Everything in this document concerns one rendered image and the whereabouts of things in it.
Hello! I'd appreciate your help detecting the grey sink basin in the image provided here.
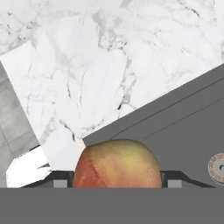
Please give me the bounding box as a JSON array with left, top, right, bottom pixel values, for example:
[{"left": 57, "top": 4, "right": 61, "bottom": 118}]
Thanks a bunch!
[{"left": 82, "top": 63, "right": 224, "bottom": 189}]

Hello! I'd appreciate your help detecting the round metal sink drain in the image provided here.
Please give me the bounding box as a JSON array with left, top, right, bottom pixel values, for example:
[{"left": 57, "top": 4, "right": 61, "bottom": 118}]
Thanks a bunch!
[{"left": 207, "top": 152, "right": 224, "bottom": 186}]

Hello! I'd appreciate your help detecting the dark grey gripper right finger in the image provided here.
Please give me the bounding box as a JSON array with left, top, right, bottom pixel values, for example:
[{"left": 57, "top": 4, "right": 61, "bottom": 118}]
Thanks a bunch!
[{"left": 159, "top": 170, "right": 215, "bottom": 189}]

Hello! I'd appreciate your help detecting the red and yellow peach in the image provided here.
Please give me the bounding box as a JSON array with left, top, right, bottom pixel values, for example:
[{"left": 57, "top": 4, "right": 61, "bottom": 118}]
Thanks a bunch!
[{"left": 71, "top": 138, "right": 163, "bottom": 189}]

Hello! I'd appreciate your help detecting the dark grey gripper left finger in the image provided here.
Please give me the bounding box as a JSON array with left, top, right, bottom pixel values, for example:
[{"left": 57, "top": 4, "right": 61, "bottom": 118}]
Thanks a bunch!
[{"left": 22, "top": 170, "right": 74, "bottom": 189}]

